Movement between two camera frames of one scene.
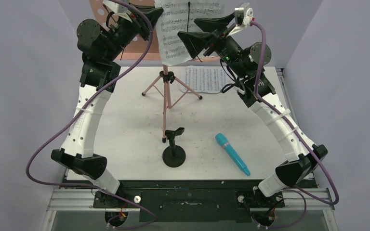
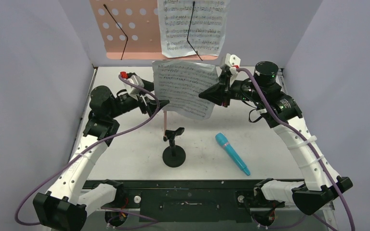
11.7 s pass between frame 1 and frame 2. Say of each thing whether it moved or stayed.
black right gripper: moved
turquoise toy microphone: stayed
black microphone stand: stayed
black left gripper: moved
